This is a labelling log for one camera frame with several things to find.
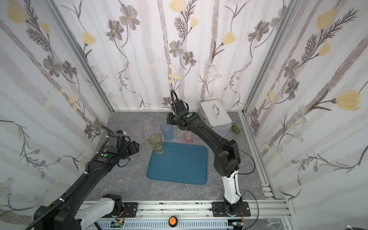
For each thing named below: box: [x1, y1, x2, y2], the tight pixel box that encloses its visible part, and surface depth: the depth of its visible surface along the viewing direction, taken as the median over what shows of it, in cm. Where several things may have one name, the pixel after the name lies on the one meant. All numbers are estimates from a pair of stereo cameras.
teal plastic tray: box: [146, 142, 208, 185], surface depth 93 cm
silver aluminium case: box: [198, 98, 233, 138], surface depth 100 cm
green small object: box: [231, 122, 241, 134], surface depth 109 cm
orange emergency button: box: [168, 215, 179, 228], surface depth 65 cm
